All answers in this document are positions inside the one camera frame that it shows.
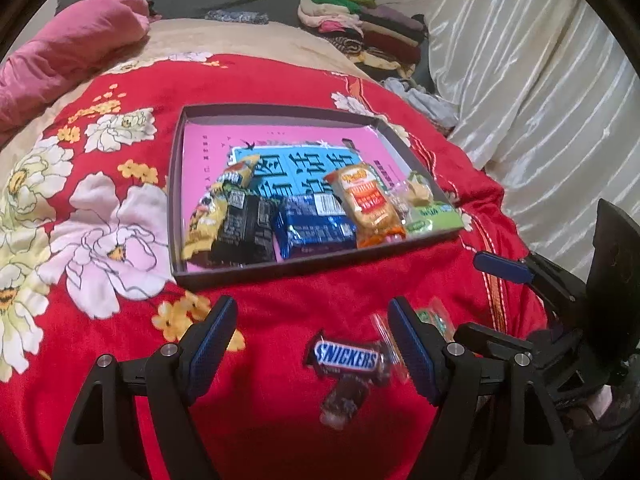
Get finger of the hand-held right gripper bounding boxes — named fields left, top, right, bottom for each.
left=454, top=322, right=535, bottom=358
left=473, top=251, right=588, bottom=311

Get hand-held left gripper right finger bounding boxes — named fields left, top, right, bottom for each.
left=387, top=296, right=586, bottom=480

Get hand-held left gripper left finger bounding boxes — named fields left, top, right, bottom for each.
left=51, top=295, right=238, bottom=480

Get brown chocolate bar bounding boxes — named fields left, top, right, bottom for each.
left=305, top=330, right=393, bottom=376

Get small brown candy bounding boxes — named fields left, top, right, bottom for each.
left=319, top=372, right=376, bottom=430

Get black snack packet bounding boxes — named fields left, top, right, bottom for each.
left=210, top=187, right=278, bottom=266

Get yellow snack packet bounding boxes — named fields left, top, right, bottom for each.
left=182, top=154, right=262, bottom=261

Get blue snack packet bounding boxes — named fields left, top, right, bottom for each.
left=272, top=195, right=358, bottom=261

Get orange snack packet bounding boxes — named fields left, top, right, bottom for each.
left=324, top=162, right=407, bottom=250

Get shallow cardboard box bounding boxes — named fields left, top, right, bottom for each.
left=167, top=104, right=466, bottom=292

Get clear twist candy wrapper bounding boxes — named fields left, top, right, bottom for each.
left=372, top=312, right=411, bottom=386

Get small green candy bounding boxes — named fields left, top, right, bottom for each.
left=415, top=297, right=456, bottom=341

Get green snack packet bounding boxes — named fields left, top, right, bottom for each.
left=402, top=170, right=463, bottom=236

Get red floral blanket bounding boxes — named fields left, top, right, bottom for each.
left=0, top=52, right=548, bottom=480

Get pale blue crumpled clothes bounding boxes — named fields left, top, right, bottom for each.
left=382, top=77, right=458, bottom=133

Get white satin curtain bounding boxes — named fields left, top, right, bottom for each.
left=425, top=0, right=640, bottom=281

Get stack of folded clothes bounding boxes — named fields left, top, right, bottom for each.
left=297, top=0, right=428, bottom=78

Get beige bed sheet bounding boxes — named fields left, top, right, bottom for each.
left=0, top=17, right=381, bottom=161

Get dark patterned cloth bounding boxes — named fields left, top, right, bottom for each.
left=204, top=7, right=268, bottom=25

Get pink pillow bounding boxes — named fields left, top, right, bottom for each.
left=0, top=0, right=153, bottom=133

